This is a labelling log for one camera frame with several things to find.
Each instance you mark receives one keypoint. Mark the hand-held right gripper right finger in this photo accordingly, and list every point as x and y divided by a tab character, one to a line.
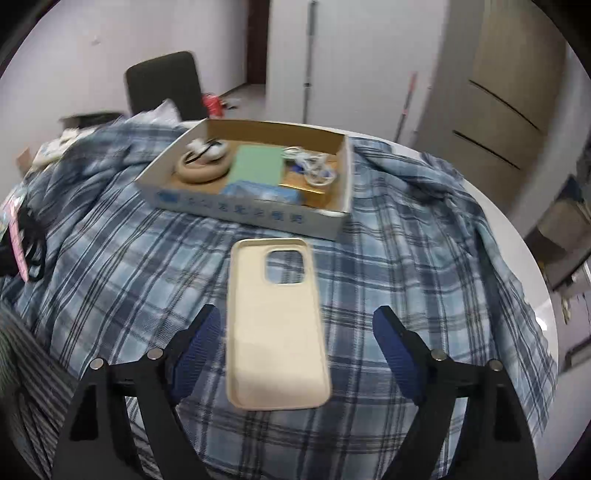
397	355

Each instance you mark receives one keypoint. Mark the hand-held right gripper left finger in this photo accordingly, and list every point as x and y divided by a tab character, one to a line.
198	355

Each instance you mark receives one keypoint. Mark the beige phone case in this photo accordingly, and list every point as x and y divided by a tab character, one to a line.
277	341

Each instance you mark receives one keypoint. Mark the shallow cardboard box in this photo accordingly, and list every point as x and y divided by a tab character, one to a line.
240	214

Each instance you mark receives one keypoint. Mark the beige round wooden object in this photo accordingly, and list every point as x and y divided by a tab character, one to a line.
203	173

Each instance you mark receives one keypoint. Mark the gold and blue cigarette pack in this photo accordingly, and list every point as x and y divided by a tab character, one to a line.
304	196

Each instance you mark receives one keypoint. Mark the blue plaid shirt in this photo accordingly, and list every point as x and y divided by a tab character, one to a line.
138	258

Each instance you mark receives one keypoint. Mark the blue tissue packet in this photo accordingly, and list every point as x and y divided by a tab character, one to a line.
258	193

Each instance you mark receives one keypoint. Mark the person's striped clothing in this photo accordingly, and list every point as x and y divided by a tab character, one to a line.
27	397

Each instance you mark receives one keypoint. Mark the green notepad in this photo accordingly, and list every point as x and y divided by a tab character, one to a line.
258	165

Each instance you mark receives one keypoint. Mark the pink packet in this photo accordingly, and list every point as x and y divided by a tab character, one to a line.
18	240

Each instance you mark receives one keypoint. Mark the white plastic bag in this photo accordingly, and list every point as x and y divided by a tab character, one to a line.
161	113

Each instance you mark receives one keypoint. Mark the red plastic bag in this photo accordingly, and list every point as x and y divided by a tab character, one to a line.
213	104

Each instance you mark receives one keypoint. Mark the black chair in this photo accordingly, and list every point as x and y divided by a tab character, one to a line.
166	83

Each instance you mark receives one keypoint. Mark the wooden wardrobe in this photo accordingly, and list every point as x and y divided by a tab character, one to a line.
503	83

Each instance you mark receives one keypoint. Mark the dark brown door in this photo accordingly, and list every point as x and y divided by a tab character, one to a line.
257	41

